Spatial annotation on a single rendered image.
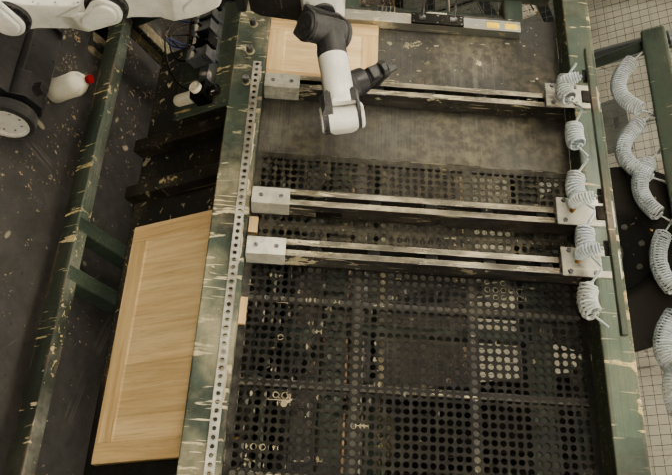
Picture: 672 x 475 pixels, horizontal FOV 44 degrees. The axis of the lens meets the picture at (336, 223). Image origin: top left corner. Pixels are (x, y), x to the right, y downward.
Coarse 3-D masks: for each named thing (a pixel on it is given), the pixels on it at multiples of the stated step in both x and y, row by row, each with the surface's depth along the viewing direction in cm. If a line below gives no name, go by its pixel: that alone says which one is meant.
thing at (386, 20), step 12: (348, 12) 315; (360, 12) 315; (372, 12) 316; (384, 12) 316; (372, 24) 315; (384, 24) 315; (396, 24) 315; (408, 24) 314; (420, 24) 314; (468, 24) 316; (480, 24) 316; (504, 24) 317; (492, 36) 318; (504, 36) 318; (516, 36) 318
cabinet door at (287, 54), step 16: (272, 32) 310; (288, 32) 311; (368, 32) 313; (272, 48) 307; (288, 48) 308; (304, 48) 308; (352, 48) 309; (368, 48) 310; (272, 64) 303; (288, 64) 304; (304, 64) 304; (352, 64) 306; (368, 64) 306
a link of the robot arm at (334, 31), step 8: (320, 16) 245; (328, 16) 248; (320, 24) 244; (328, 24) 246; (336, 24) 248; (344, 24) 250; (320, 32) 244; (328, 32) 246; (336, 32) 247; (344, 32) 249; (312, 40) 246; (320, 40) 247; (328, 40) 245; (336, 40) 245; (344, 40) 248; (320, 48) 246; (328, 48) 244; (336, 48) 244; (344, 48) 246
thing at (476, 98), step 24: (264, 96) 297; (288, 96) 296; (312, 96) 296; (360, 96) 294; (384, 96) 294; (408, 96) 293; (432, 96) 294; (456, 96) 294; (480, 96) 296; (504, 96) 297; (528, 96) 296; (552, 96) 293; (576, 96) 293
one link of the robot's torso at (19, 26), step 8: (0, 8) 268; (8, 8) 269; (0, 16) 270; (8, 16) 270; (16, 16) 271; (0, 24) 273; (8, 24) 273; (16, 24) 273; (24, 24) 275; (0, 32) 278; (8, 32) 277; (16, 32) 276
